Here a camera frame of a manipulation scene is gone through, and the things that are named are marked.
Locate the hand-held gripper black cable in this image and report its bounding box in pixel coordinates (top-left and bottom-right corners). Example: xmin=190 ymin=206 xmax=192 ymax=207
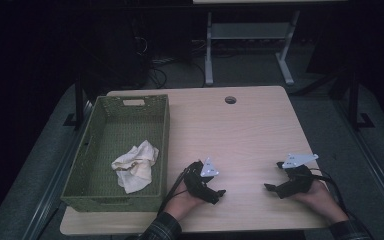
xmin=308 ymin=168 xmax=376 ymax=240
xmin=158 ymin=166 xmax=189 ymax=216

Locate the green woven basket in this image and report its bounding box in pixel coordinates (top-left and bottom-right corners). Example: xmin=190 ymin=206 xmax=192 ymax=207
xmin=60 ymin=94 xmax=171 ymax=213

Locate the person's right hand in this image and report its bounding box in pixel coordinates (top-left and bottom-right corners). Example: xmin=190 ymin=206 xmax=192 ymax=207
xmin=289 ymin=181 xmax=349 ymax=225

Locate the black metal post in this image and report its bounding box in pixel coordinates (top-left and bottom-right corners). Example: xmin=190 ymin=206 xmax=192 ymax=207
xmin=63 ymin=74 xmax=85 ymax=132
xmin=347 ymin=71 xmax=375 ymax=132

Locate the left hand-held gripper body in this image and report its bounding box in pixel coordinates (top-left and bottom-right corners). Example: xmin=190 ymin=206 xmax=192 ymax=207
xmin=183 ymin=157 xmax=220 ymax=204

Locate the person's left hand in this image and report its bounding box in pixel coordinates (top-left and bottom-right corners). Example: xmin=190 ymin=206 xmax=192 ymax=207
xmin=163 ymin=185 xmax=207 ymax=222

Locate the left hand-held gripper black cable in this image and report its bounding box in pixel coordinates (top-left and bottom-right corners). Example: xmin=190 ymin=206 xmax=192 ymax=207
xmin=158 ymin=166 xmax=189 ymax=216

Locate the right hand-held gripper black cable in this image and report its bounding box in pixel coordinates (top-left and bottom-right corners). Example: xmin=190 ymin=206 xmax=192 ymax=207
xmin=308 ymin=168 xmax=376 ymax=240

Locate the grey metal table frame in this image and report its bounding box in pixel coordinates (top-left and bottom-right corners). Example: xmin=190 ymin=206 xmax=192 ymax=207
xmin=203 ymin=9 xmax=301 ymax=87

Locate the white towel with brown bears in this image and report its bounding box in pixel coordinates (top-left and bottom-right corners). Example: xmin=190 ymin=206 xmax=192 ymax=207
xmin=110 ymin=139 xmax=160 ymax=195

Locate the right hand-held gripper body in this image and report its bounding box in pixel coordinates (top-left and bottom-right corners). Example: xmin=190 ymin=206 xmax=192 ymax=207
xmin=276 ymin=153 xmax=319 ymax=200

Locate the tangle of floor cables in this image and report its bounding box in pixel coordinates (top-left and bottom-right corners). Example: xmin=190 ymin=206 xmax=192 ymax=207
xmin=146 ymin=57 xmax=208 ymax=90

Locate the grey aluminium rail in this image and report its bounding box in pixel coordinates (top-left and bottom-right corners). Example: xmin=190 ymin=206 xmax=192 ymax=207
xmin=21 ymin=99 xmax=95 ymax=240
xmin=333 ymin=99 xmax=384 ymax=231

